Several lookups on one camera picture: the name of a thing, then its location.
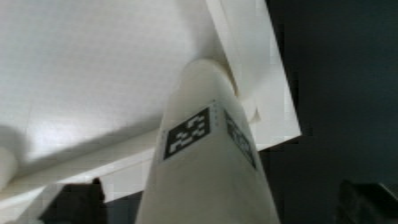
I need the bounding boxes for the white desk leg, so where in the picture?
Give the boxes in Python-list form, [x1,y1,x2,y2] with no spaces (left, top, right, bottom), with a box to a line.
[137,59,281,224]

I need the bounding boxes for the white desk top panel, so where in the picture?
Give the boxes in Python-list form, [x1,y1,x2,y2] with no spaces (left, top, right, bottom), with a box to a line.
[0,0,300,222]

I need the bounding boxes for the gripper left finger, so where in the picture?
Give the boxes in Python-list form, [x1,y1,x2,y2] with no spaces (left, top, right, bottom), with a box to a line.
[39,179,107,224]

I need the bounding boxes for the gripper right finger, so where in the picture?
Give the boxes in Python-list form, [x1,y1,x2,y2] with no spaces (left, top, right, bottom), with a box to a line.
[334,180,398,224]

